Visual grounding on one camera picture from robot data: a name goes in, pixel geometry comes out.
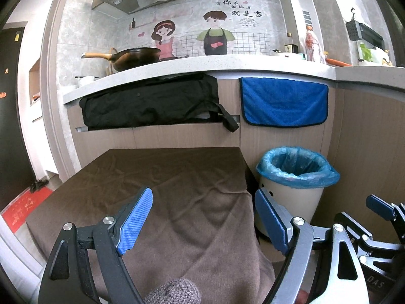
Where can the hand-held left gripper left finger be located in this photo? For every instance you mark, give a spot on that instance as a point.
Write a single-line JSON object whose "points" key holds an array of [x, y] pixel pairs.
{"points": [[134, 224]]}

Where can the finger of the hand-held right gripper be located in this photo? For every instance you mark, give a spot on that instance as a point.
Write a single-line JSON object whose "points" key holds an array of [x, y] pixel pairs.
{"points": [[348, 223], [379, 205]]}

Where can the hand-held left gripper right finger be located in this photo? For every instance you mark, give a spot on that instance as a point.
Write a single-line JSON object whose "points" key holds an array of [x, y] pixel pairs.
{"points": [[272, 221]]}

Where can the white trash bin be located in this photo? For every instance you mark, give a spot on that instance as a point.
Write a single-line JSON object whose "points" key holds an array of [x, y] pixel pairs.
{"points": [[300, 199]]}

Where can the person's left hand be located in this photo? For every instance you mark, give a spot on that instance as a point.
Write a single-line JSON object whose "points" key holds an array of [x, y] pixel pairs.
{"points": [[174, 293]]}

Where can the brown blanket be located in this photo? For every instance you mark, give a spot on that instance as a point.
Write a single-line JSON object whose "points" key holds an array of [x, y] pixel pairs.
{"points": [[189, 180]]}

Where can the wooden base cabinet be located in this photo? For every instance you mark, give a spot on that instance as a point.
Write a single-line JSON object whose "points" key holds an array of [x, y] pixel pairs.
{"points": [[284, 139]]}

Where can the dark slippers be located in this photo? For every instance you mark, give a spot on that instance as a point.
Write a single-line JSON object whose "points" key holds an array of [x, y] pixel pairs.
{"points": [[38, 185]]}

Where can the red doormat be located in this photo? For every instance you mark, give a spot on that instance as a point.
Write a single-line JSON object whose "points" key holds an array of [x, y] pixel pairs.
{"points": [[23, 209]]}

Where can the blue towel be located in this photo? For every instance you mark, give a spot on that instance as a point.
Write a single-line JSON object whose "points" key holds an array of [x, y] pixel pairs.
{"points": [[281, 101]]}

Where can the black bag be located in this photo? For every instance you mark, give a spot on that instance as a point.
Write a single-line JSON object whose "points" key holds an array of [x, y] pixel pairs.
{"points": [[148, 101]]}

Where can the white shelf unit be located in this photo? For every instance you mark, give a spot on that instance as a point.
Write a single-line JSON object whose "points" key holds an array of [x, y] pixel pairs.
{"points": [[39, 133]]}

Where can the orange carrot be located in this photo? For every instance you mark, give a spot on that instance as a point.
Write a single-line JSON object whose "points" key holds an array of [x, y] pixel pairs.
{"points": [[337, 61]]}

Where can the white plastic bag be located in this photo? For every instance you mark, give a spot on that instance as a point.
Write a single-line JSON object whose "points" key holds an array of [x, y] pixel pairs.
{"points": [[378, 55]]}

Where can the small white saucepan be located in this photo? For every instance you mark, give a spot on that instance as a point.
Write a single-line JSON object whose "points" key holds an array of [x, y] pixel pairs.
{"points": [[87, 80]]}

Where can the black refrigerator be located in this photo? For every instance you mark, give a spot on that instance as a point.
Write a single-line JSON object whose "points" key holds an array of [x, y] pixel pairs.
{"points": [[12, 117]]}

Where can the white kitchen countertop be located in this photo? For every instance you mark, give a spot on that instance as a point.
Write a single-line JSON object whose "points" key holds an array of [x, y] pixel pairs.
{"points": [[221, 63]]}

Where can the white pot black knob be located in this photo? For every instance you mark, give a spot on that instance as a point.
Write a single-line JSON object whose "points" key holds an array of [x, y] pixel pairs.
{"points": [[288, 54]]}

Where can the clear bottle red label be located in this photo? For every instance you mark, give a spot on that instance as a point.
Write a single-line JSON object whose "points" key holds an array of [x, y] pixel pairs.
{"points": [[311, 46]]}

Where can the dark sauce bottle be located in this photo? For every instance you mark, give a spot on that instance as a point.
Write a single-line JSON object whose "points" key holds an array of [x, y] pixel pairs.
{"points": [[290, 48]]}

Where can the black utensil rack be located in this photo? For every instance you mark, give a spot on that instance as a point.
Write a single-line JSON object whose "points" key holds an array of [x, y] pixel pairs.
{"points": [[364, 31]]}

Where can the yellow fridge magnet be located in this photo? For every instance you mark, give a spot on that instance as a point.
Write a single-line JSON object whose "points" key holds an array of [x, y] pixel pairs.
{"points": [[17, 35]]}

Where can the cartoon wall sticker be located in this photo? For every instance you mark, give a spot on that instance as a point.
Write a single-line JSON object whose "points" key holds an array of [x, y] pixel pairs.
{"points": [[215, 34]]}

